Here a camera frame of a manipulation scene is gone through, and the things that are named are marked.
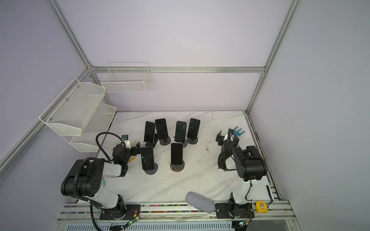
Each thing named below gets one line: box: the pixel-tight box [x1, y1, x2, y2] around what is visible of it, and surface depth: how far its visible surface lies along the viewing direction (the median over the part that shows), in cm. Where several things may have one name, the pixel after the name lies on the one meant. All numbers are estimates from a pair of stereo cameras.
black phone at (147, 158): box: [140, 146, 155, 170], surface depth 82 cm
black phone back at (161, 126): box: [155, 118, 169, 140], surface depth 96 cm
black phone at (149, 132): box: [143, 120, 156, 143], surface depth 95 cm
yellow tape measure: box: [255, 200, 269, 213], surface depth 76 cm
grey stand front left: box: [144, 162, 159, 175], surface depth 89 cm
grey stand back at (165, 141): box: [159, 136, 172, 146], surface depth 103 cm
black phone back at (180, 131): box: [174, 120, 187, 143], surface depth 95 cm
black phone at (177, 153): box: [171, 142, 184, 165], surface depth 84 cm
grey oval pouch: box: [185, 191, 216, 214], surface depth 76 cm
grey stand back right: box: [186, 137, 199, 145], surface depth 103 cm
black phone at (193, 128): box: [186, 117, 201, 140], surface depth 97 cm
